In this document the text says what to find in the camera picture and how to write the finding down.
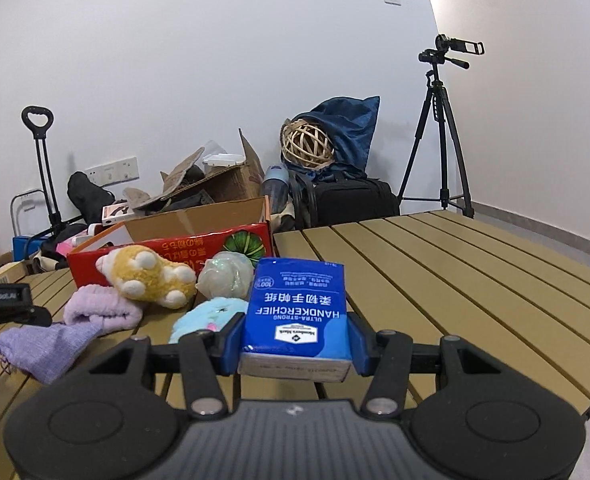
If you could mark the black hand trolley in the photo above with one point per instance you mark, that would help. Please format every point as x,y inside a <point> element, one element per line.
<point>38,120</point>

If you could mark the black camera tripod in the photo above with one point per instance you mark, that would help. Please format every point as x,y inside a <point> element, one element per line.
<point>437,102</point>

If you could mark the red fruit cardboard box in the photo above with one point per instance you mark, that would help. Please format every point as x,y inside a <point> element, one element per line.
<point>190,236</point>

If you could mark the pink folded towel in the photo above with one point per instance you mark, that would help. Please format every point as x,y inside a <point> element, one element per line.
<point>103,307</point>

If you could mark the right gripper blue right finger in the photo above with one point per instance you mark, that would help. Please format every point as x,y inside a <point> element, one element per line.
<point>361,339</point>

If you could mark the tan folding slat table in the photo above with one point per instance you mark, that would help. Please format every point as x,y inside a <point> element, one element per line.
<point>431,276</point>

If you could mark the torn brown cardboard box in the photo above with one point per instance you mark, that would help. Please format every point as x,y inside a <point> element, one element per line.
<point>205,177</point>

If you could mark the black luggage bag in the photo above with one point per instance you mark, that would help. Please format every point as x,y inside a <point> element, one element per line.
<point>340,201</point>

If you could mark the yellow white plush toy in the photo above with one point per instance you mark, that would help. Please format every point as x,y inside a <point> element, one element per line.
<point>140,274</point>

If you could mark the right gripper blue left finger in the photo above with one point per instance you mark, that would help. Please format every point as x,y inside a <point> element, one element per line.
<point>228,346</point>

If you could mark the purple knitted pouch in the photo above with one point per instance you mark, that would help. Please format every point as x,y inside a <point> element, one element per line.
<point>46,353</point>

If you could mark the blue handkerchief tissue pack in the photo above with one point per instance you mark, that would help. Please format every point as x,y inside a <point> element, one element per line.
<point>295,325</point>

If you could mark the white wall socket strip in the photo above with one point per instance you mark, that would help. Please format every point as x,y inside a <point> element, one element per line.
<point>123,170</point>

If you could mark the woven rattan ball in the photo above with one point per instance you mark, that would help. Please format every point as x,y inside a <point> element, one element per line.
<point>305,144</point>

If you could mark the blue fabric bag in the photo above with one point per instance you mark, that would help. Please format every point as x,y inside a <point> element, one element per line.
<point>350,124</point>

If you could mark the light blue plush toy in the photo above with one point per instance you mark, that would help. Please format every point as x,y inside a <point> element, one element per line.
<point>211,315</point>

